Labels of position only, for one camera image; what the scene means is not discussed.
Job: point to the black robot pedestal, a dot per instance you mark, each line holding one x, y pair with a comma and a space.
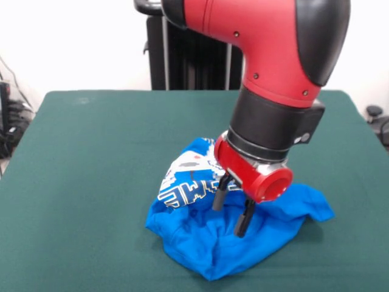
188, 61

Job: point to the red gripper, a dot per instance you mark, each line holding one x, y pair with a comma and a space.
243, 173

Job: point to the blue printed shirt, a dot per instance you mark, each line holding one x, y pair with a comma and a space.
228, 243

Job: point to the dark green table cloth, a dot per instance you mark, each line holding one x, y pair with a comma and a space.
76, 197

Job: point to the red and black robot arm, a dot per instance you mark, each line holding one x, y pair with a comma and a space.
273, 61

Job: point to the black office chair base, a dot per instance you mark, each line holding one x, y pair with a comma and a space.
380, 121

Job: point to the black box device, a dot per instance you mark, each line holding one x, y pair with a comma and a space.
4, 103

